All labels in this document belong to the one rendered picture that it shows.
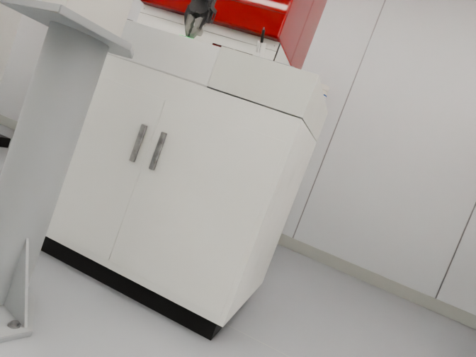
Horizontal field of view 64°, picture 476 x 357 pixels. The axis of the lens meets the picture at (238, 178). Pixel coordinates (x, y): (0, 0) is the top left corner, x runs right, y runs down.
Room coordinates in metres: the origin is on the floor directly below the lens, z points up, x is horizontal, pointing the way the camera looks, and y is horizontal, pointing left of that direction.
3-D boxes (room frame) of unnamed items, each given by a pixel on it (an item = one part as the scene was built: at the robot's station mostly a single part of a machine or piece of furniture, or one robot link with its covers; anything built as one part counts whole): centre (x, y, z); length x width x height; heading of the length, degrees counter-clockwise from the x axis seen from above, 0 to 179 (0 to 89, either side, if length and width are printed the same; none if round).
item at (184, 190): (1.66, 0.26, 0.41); 0.96 x 0.64 x 0.82; 75
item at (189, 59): (1.45, 0.46, 0.89); 0.55 x 0.09 x 0.14; 75
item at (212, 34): (2.05, 0.43, 1.02); 0.81 x 0.03 x 0.40; 75
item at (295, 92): (1.59, -0.04, 0.89); 0.62 x 0.35 x 0.14; 165
